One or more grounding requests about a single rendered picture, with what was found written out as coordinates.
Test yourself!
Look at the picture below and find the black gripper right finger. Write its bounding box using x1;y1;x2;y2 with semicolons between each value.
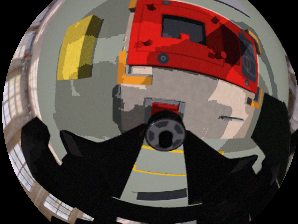
182;129;258;205

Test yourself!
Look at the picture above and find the black wheel with grey hub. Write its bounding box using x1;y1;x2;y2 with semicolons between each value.
145;109;188;152

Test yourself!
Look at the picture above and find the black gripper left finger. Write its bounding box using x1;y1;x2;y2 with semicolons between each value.
60;123;148;198

